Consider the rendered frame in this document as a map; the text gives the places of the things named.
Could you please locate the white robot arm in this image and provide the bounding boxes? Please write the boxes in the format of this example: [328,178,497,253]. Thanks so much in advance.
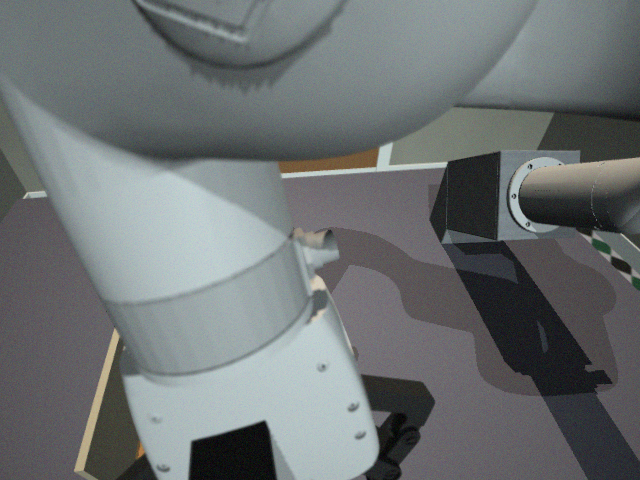
[0,0,640,374]

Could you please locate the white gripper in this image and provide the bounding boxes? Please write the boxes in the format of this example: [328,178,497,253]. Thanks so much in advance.
[116,274,435,480]

